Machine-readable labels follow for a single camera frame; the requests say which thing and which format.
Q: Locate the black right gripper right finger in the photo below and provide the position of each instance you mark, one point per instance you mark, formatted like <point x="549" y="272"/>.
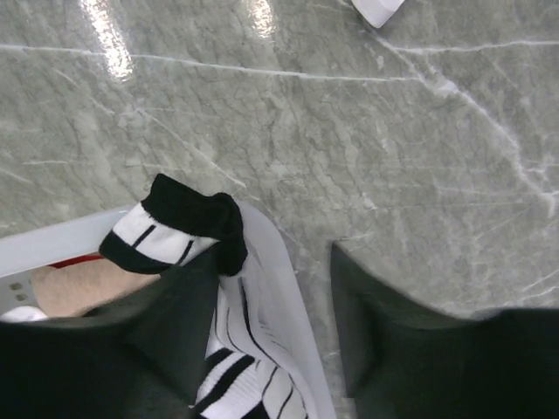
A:
<point x="402" y="359"/>

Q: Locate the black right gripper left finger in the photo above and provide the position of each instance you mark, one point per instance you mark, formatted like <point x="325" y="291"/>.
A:
<point x="141" y="356"/>

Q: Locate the beige cloth in basket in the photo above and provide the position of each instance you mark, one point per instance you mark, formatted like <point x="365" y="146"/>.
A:
<point x="71" y="291"/>

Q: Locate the white sock black stripes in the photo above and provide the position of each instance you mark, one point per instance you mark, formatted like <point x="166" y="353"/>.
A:
<point x="23" y="314"/>

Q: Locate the white plastic laundry basket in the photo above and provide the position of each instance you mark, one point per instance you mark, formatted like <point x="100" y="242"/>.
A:
<point x="274" y="282"/>

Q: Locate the white metal drying rack stand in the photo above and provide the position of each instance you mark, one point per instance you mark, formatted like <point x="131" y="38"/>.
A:
<point x="377" y="12"/>

